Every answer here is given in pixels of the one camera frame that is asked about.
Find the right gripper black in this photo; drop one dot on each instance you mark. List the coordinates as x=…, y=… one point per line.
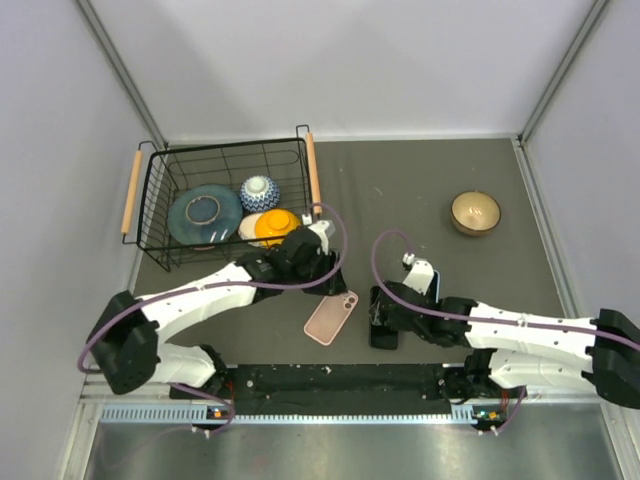
x=394, y=322

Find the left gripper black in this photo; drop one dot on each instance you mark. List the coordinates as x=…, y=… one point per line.
x=329, y=286

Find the black smartphone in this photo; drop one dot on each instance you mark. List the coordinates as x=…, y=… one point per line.
x=381, y=337

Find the light blue phone case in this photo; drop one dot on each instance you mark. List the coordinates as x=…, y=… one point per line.
x=436, y=286

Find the pink phone case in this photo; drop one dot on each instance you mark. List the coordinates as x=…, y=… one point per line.
x=329, y=317

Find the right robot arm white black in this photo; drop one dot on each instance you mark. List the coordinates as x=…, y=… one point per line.
x=511, y=349

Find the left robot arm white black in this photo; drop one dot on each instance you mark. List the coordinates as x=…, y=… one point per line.
x=130, y=342

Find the yellow bowl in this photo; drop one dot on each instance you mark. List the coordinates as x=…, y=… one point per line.
x=274, y=225

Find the cream white bowl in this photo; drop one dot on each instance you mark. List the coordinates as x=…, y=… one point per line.
x=246, y=229

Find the blue white patterned bowl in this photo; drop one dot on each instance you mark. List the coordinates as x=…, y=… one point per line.
x=259, y=194

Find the dark blue ceramic plate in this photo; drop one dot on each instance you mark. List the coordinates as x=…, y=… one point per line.
x=205, y=215

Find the gold brown bowl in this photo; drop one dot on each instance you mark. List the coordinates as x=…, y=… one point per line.
x=475, y=213

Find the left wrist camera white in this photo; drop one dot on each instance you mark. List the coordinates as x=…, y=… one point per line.
x=323, y=229

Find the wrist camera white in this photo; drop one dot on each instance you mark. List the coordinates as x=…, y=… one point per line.
x=323, y=229
x=420, y=273

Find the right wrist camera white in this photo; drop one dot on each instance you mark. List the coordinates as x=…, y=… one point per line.
x=420, y=273

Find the right wooden basket handle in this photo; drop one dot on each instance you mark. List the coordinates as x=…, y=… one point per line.
x=313, y=174

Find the wooden basket handle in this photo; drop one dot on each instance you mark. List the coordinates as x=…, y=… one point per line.
x=313, y=174
x=131, y=193

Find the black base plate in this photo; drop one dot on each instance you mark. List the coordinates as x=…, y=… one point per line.
x=355, y=389

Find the black wire basket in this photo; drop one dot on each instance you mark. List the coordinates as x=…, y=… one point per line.
x=169, y=172

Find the white slotted cable duct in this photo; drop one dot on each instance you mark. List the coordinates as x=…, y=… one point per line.
x=205, y=415

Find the left wooden basket handle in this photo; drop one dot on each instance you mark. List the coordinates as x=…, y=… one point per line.
x=131, y=193

